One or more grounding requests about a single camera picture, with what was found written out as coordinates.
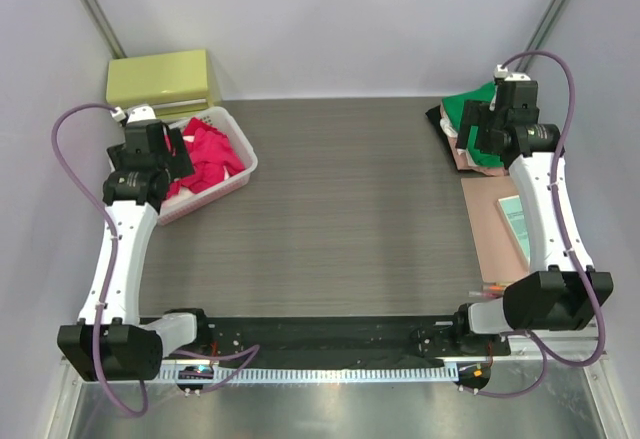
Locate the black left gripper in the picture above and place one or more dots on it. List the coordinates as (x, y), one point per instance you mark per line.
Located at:
(178, 163)

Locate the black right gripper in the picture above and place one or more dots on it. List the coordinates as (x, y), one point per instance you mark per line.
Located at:
(476, 112)

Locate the pink t shirt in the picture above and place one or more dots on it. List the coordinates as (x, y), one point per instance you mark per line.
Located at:
(463, 162)

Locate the white plastic laundry basket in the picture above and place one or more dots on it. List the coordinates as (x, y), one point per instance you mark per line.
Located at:
(163, 172)

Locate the black t shirt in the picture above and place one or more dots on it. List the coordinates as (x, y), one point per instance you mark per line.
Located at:
(433, 117)

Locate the white t shirt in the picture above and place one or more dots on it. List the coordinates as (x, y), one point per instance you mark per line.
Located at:
(448, 127)

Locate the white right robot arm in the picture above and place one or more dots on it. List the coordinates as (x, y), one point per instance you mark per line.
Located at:
(562, 288)

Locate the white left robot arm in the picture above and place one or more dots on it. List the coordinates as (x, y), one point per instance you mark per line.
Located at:
(108, 340)

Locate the red t shirt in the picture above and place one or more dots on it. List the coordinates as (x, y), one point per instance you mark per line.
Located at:
(210, 148)

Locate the yellow green drawer cabinet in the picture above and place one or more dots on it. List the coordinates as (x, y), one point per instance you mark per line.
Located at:
(173, 84)

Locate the teal paperback book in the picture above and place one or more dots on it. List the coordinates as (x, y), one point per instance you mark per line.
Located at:
(511, 211)

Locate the pink desk mat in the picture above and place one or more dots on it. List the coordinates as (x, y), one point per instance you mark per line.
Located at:
(499, 257)

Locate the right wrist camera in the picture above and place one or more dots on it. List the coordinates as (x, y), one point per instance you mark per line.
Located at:
(501, 74)

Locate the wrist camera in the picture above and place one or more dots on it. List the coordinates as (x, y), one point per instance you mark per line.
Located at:
(137, 118)
(501, 74)

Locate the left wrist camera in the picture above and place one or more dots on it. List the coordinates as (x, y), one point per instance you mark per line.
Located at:
(137, 118)

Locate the aluminium slotted rail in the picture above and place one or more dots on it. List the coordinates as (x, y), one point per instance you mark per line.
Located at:
(194, 374)

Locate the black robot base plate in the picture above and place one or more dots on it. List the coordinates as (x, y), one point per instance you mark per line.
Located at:
(348, 342)

